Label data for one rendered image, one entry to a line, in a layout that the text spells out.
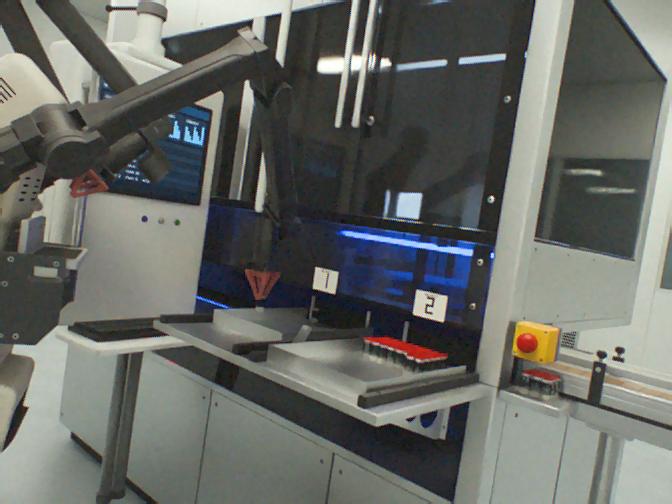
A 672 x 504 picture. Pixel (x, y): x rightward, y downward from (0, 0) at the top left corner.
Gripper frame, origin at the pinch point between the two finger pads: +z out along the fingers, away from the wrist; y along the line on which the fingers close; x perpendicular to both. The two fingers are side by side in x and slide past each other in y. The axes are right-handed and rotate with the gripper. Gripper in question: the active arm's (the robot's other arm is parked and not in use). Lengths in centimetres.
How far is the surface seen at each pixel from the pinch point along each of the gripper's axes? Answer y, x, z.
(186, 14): 41, 75, -92
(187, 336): -20.5, 4.3, 8.7
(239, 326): -7.1, 0.3, 7.1
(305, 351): -13.0, -22.4, 7.7
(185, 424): 29, 47, 54
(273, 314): 15.1, 5.7, 7.2
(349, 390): -29, -41, 8
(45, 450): 41, 136, 93
